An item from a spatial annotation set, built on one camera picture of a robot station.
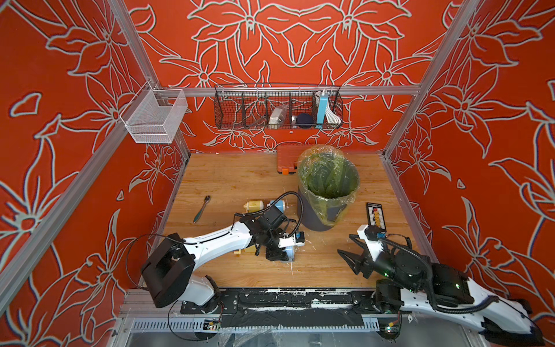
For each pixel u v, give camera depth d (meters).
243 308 0.73
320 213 0.75
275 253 0.70
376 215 0.93
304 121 0.96
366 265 0.54
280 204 0.90
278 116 0.92
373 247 0.53
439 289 0.47
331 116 0.92
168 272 0.42
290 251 0.74
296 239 0.69
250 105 1.00
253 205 0.90
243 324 0.70
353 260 0.56
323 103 0.90
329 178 0.87
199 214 0.96
